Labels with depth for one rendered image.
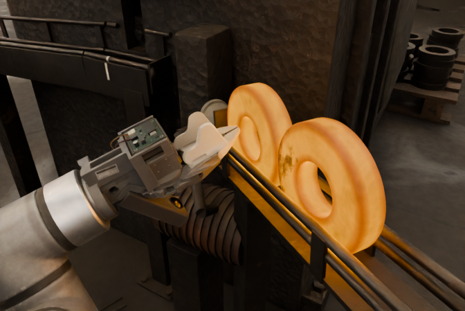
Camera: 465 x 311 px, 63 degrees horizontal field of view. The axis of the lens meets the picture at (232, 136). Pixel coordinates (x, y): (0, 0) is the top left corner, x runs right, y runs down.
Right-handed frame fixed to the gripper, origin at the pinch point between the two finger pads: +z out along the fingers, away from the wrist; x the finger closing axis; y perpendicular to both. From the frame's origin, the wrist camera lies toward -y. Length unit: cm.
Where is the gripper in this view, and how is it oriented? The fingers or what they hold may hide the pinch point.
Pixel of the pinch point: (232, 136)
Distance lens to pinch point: 55.0
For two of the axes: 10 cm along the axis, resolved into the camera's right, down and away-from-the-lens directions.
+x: -4.3, -4.6, 7.8
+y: -2.8, -7.5, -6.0
